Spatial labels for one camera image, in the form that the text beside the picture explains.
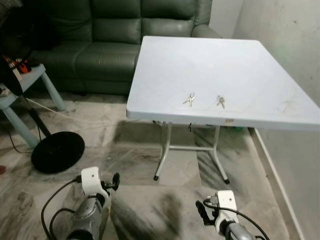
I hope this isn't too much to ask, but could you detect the dark green leather sofa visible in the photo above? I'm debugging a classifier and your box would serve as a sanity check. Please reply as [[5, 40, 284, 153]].
[[30, 0, 223, 96]]

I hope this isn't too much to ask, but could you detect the light blue side table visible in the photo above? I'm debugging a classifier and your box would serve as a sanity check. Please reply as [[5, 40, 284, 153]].
[[0, 64, 67, 149]]

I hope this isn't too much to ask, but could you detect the white folding table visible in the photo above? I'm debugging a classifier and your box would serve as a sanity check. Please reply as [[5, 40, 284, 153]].
[[126, 35, 320, 184]]

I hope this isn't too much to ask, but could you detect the orange black tool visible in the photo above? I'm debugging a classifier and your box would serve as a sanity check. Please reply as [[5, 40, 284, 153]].
[[15, 59, 32, 75]]

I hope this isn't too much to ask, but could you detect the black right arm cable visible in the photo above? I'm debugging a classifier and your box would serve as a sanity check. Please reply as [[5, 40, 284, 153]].
[[207, 196, 271, 240]]

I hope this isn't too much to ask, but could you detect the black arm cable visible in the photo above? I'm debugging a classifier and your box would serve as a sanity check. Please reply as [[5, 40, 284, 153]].
[[40, 175, 83, 240], [207, 196, 271, 240]]

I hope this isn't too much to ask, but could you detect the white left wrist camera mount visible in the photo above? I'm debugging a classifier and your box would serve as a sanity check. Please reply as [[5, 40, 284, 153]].
[[80, 167, 112, 201]]

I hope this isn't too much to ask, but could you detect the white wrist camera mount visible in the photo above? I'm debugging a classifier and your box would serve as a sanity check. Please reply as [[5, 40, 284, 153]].
[[212, 190, 237, 228], [80, 167, 112, 201]]

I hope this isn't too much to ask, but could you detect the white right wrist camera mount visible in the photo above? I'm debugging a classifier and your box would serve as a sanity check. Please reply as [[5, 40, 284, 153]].
[[212, 190, 237, 228]]

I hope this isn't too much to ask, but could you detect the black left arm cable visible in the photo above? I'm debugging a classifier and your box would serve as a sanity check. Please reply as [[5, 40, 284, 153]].
[[40, 175, 83, 240]]

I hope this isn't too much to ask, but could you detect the white floor cable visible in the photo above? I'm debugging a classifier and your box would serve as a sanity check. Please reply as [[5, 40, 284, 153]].
[[24, 97, 166, 126]]

